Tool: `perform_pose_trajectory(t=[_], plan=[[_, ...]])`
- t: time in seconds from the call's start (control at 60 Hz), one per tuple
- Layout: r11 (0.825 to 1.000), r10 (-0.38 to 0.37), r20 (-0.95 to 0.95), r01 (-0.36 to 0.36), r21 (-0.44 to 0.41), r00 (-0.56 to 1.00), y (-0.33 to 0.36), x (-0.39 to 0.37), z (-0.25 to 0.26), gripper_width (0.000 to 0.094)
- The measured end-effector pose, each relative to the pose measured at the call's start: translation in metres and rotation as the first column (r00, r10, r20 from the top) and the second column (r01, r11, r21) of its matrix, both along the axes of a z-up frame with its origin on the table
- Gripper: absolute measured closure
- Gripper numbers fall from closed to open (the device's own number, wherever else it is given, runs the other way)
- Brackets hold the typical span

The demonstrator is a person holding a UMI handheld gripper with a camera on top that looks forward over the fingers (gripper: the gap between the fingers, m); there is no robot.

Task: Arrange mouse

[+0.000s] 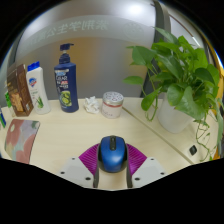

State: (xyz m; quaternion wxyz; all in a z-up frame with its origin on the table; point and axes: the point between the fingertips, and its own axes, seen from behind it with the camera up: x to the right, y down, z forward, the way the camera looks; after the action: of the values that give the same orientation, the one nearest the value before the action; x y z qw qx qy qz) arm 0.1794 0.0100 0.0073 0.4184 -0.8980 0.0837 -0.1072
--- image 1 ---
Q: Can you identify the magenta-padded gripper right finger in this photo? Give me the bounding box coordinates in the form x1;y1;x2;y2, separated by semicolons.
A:
125;143;167;190

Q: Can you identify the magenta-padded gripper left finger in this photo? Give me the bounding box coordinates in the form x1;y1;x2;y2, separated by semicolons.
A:
57;143;102;190

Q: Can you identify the blue computer mouse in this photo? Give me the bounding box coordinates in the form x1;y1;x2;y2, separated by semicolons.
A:
97;134;129;174

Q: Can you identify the floral pastel mouse pad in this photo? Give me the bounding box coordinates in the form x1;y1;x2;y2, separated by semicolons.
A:
3;118;41;165

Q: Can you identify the small black desk socket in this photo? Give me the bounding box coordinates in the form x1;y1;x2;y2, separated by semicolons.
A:
189;144;198;156

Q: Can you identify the crumpled white tissue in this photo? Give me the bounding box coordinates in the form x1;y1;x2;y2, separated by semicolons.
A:
83;95;102;115

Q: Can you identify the dark blue pump bottle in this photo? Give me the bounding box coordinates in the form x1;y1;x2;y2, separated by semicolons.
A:
53;42;80;114

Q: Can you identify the white bottle blue cap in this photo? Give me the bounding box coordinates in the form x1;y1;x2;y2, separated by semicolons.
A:
25;60;52;116

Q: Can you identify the green potted plant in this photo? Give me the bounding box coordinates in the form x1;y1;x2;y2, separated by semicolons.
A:
122;27;224;162

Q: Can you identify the brown cracker box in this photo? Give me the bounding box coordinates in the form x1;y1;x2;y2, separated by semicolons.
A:
6;63;35;117

